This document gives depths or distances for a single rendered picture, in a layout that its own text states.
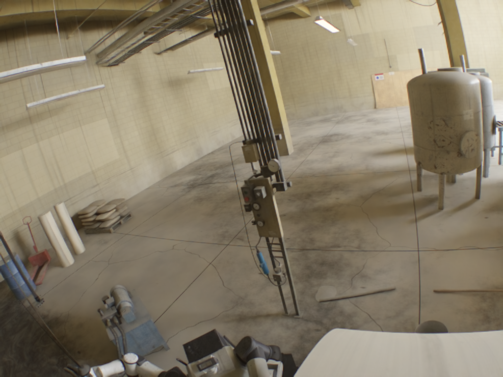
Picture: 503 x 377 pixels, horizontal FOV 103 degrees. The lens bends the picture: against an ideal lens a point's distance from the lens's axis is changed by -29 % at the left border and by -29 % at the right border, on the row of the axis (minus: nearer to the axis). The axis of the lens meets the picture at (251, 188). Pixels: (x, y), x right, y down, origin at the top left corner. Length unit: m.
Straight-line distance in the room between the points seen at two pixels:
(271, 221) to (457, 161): 3.20
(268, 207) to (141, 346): 2.05
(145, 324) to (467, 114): 4.98
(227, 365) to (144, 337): 1.93
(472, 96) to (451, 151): 0.91
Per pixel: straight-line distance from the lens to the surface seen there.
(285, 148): 9.49
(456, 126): 4.51
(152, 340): 3.27
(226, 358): 1.39
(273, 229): 2.51
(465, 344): 0.95
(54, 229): 6.76
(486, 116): 6.04
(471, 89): 4.61
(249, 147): 2.26
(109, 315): 3.14
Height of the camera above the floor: 2.36
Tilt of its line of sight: 19 degrees down
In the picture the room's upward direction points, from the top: 15 degrees counter-clockwise
